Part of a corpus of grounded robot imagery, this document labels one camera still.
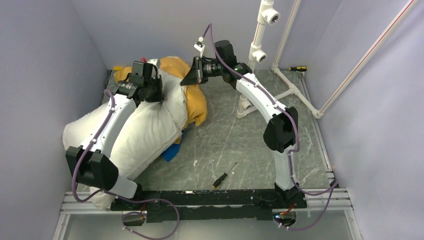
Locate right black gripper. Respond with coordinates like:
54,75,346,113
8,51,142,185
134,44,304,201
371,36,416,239
179,55,224,85

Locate yellow blue pillowcase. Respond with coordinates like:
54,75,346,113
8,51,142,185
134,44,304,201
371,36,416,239
111,56,208,165

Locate white pillow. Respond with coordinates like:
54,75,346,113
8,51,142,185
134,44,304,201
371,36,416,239
62,69,188,210

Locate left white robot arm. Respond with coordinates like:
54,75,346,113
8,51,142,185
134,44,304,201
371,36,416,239
65,58,164,210

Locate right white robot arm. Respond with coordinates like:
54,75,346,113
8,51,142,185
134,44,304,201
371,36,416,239
180,40,300,208

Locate screwdriver at back right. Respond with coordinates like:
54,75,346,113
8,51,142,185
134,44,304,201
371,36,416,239
288,66,308,72

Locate black yellow screwdriver on table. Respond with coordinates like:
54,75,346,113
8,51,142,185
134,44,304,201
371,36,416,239
212,161,238,189

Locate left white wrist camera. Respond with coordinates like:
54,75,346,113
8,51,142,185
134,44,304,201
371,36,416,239
140,57,161,79

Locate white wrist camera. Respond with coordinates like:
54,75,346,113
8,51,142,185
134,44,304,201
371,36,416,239
140,57,161,79
193,36,206,58

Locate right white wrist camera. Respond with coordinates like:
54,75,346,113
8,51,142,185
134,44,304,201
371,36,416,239
193,36,206,58

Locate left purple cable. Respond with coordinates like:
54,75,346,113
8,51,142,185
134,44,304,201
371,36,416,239
71,88,181,240

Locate purple cable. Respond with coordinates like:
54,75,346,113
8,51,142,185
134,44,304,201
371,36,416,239
71,88,181,240
202,23,339,232

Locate white PVC pipe frame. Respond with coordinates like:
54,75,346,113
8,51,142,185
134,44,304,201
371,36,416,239
235,0,415,119

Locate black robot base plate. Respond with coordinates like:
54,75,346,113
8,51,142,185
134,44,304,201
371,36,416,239
110,187,308,223

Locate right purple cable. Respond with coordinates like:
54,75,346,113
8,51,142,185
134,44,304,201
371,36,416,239
202,23,339,232

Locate aluminium rail frame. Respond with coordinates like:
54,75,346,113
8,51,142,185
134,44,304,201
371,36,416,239
52,71,364,240

